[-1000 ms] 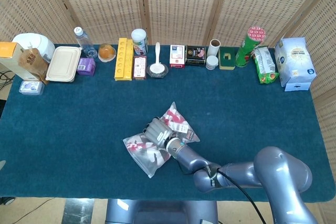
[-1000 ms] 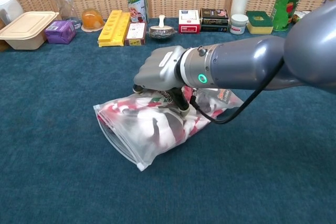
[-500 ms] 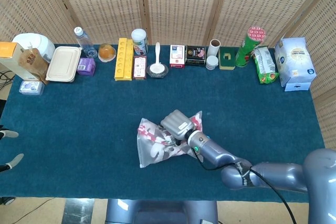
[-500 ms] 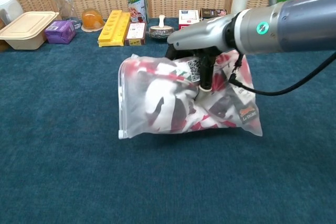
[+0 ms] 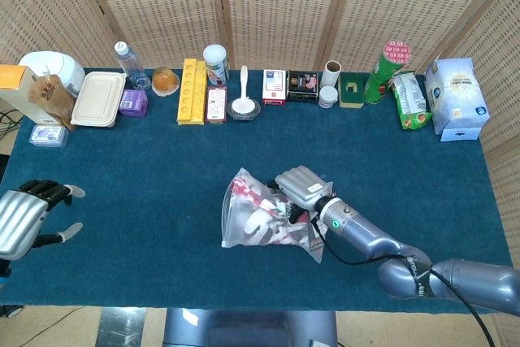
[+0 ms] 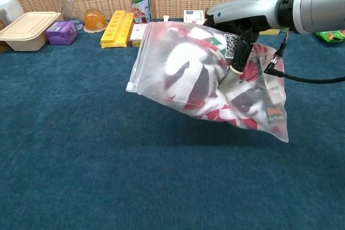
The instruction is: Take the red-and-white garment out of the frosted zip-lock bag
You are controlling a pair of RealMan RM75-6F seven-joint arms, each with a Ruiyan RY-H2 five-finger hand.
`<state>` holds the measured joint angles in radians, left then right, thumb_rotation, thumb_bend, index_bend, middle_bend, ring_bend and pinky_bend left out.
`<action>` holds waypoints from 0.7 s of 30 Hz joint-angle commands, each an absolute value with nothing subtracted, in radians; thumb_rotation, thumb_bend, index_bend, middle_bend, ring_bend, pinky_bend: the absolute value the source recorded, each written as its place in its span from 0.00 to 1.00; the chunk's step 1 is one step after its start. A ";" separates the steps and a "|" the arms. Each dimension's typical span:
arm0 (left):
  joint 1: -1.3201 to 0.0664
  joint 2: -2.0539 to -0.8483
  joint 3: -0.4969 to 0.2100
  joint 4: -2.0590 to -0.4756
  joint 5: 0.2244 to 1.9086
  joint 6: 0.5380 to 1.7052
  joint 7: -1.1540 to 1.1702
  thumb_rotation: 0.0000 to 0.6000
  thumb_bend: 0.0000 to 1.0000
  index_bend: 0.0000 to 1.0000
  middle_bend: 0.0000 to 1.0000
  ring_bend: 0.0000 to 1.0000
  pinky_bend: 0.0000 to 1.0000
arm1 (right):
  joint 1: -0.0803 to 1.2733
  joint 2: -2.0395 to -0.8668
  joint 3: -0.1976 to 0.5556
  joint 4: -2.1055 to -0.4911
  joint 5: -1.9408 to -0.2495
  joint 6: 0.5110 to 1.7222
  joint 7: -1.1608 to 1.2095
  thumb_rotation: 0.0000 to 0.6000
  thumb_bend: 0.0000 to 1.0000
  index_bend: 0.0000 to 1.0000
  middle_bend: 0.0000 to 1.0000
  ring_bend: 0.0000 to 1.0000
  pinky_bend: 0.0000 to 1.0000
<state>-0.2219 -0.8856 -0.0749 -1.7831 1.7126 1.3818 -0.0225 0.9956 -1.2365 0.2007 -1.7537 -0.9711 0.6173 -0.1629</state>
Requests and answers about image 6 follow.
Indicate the orange jelly cup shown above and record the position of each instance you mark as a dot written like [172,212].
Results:
[94,20]

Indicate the green snack bag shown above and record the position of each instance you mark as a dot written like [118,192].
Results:
[331,36]

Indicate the white plastic spoon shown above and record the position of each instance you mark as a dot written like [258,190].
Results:
[166,18]

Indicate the beige lidded food container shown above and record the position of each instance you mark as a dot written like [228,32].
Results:
[27,28]

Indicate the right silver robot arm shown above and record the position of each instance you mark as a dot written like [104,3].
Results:
[318,3]

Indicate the red and white box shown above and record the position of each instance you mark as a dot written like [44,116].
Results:
[192,15]

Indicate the dark red small carton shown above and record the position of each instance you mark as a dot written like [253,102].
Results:
[134,36]

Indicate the white canister with green label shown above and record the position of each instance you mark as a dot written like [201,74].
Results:
[140,1]

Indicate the white kitchen appliance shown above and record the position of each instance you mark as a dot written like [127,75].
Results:
[9,6]

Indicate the blue table cloth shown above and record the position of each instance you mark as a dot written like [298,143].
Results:
[81,160]

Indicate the red white patterned garment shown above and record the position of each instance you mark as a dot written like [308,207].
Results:
[210,106]

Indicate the purple carton box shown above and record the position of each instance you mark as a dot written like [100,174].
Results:
[60,33]

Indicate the frosted plastic zip bag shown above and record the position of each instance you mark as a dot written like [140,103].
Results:
[151,60]

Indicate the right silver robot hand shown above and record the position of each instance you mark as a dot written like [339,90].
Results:
[242,9]

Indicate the yellow plastic egg tray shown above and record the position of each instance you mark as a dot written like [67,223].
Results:
[116,30]

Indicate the black clothing hang tag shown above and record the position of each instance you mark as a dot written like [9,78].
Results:
[276,115]

